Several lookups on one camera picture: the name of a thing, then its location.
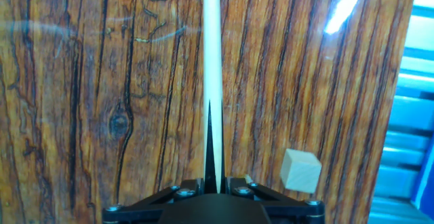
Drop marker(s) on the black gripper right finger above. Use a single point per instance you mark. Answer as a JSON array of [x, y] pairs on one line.
[[295, 214]]

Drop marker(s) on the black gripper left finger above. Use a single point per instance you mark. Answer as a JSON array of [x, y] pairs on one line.
[[135, 214]]

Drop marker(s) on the small wooden cube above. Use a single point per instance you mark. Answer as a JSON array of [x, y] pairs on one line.
[[300, 171]]

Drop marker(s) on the wooden pool cue black butt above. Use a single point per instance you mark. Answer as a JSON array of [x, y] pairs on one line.
[[213, 47]]

